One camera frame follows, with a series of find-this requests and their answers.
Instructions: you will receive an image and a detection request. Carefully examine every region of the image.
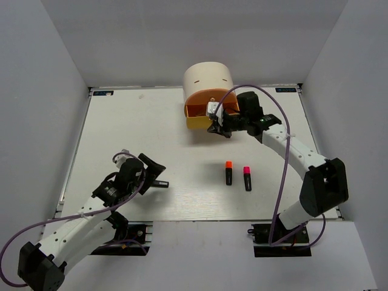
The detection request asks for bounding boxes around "green highlighter marker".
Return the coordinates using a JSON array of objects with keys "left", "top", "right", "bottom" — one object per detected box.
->
[{"left": 152, "top": 180, "right": 169, "bottom": 188}]

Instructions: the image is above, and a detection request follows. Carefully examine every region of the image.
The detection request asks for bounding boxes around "orange highlighter marker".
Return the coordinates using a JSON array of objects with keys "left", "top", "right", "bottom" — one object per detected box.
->
[{"left": 225, "top": 161, "right": 233, "bottom": 186}]

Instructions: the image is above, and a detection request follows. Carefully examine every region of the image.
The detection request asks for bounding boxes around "cream round drawer container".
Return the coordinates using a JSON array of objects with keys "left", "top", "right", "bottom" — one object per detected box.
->
[{"left": 183, "top": 62, "right": 233, "bottom": 130}]

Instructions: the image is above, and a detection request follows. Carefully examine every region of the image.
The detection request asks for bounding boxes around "pink highlighter marker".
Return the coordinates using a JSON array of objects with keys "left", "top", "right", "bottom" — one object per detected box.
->
[{"left": 243, "top": 166, "right": 252, "bottom": 192}]

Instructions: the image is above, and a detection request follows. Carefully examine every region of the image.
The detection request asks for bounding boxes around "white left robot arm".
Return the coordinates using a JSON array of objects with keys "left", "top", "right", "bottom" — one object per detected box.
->
[{"left": 18, "top": 152, "right": 166, "bottom": 290}]

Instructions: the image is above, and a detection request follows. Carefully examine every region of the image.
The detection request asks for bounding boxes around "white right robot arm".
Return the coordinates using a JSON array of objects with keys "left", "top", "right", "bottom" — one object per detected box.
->
[{"left": 206, "top": 92, "right": 349, "bottom": 242}]

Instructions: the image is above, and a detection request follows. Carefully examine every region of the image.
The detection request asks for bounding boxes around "blue right corner label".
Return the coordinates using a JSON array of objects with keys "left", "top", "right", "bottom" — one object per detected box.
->
[{"left": 275, "top": 87, "right": 297, "bottom": 93}]

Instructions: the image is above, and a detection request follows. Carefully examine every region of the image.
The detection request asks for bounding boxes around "blue corner label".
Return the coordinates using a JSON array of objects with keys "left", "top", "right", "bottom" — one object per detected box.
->
[
  {"left": 275, "top": 87, "right": 297, "bottom": 93},
  {"left": 93, "top": 90, "right": 114, "bottom": 96}
]

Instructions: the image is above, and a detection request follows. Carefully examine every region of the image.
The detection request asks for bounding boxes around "blue left corner label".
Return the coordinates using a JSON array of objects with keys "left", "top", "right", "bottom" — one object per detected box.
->
[{"left": 93, "top": 90, "right": 114, "bottom": 96}]

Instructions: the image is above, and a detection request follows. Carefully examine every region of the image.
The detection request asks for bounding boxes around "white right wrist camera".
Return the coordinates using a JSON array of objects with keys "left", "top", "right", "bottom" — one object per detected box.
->
[{"left": 206, "top": 101, "right": 224, "bottom": 125}]

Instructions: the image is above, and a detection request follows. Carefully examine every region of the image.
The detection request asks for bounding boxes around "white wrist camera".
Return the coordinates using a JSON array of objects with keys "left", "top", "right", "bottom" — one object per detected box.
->
[
  {"left": 206, "top": 101, "right": 224, "bottom": 125},
  {"left": 112, "top": 149, "right": 131, "bottom": 169}
]

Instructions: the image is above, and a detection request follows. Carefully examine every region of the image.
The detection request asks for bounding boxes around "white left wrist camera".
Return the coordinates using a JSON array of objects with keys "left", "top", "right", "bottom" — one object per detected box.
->
[{"left": 112, "top": 149, "right": 131, "bottom": 169}]

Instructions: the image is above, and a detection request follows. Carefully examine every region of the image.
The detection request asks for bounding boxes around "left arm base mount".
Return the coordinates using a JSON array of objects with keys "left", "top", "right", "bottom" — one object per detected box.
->
[{"left": 91, "top": 222, "right": 153, "bottom": 256}]

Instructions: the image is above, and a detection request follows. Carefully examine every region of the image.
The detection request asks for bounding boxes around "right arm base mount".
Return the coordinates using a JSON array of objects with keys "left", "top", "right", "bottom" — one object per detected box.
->
[{"left": 247, "top": 223, "right": 312, "bottom": 258}]

